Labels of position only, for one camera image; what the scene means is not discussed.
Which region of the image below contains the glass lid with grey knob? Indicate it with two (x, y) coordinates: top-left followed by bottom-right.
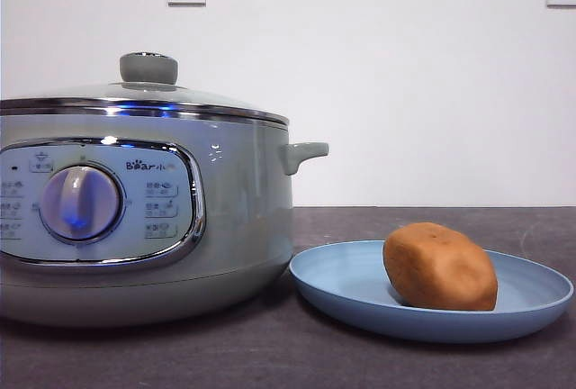
(0, 51), (290, 127)

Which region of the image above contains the brown potato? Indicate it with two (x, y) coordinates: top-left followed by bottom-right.
(382, 222), (499, 312)

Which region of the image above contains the pale green electric steamer pot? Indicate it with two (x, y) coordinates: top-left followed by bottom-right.
(0, 112), (330, 329)

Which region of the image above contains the blue round plate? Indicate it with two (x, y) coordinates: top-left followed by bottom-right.
(289, 240), (575, 345)

